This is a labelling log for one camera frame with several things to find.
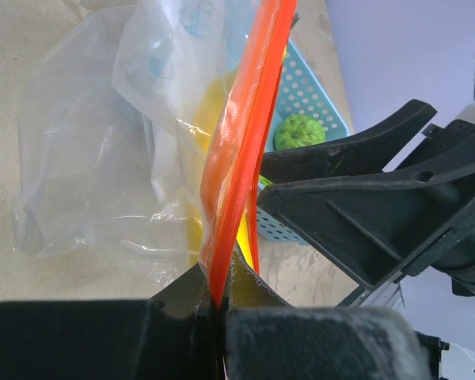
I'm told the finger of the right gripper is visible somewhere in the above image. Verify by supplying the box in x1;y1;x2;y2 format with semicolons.
260;99;437;183

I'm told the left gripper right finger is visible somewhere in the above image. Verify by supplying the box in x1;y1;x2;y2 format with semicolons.
223;253;431;379

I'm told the light blue plastic basket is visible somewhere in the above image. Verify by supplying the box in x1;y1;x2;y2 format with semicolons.
217;37;352;243

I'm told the green bumpy fruit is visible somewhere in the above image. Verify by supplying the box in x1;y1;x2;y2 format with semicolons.
274;115;326;150

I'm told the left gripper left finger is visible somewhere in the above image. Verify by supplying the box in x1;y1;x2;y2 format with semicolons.
0;266;222;379

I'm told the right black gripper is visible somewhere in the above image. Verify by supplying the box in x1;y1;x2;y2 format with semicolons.
256;35;475;298

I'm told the yellow banana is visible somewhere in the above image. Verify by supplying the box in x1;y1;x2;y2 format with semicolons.
193;70;260;272

